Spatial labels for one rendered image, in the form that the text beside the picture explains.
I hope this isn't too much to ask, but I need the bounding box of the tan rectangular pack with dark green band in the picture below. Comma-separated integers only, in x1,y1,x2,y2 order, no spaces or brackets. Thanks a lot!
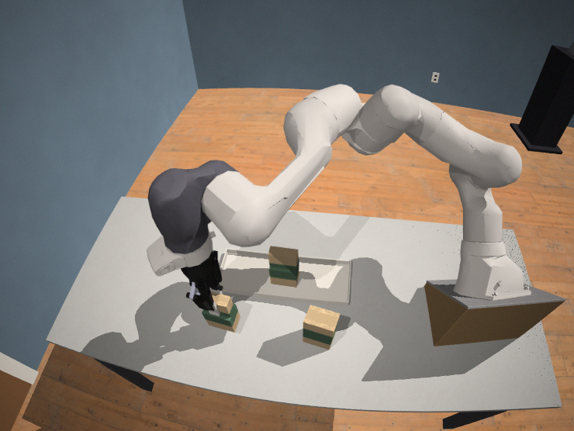
303,305,340,350
268,246,299,288
202,292,240,333

